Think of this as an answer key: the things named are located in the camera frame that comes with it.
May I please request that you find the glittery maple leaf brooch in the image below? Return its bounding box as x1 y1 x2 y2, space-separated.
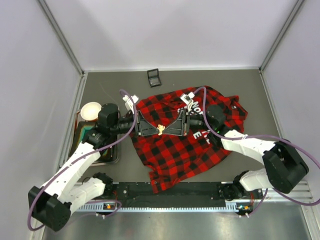
157 124 166 136

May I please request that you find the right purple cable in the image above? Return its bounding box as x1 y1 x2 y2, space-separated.
189 86 320 219

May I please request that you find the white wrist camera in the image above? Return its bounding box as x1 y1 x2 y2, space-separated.
180 92 195 109
122 95 139 112

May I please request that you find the white bowl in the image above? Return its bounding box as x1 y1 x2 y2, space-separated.
80 102 102 122

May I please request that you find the green black square dish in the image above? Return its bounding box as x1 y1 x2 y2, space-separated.
69 121 113 164

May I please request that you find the metal tray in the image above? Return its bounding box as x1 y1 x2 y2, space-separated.
68 105 121 167

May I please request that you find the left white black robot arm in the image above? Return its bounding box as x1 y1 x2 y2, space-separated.
27 101 165 232

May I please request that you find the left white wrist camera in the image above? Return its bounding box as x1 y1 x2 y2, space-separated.
122 95 139 112

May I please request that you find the red black plaid shirt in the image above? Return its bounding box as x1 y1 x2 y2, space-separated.
130 86 248 194

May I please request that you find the purple cable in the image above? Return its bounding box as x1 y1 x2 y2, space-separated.
189 86 320 219
26 88 138 232

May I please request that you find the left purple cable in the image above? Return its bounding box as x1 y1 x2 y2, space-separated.
26 88 138 232

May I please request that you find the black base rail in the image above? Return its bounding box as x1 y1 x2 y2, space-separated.
84 181 264 208

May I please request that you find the small black open box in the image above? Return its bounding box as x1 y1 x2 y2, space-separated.
147 68 162 88

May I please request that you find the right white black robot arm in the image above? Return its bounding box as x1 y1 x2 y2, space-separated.
157 105 309 194

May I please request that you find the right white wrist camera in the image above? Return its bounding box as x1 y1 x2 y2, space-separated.
180 92 195 109

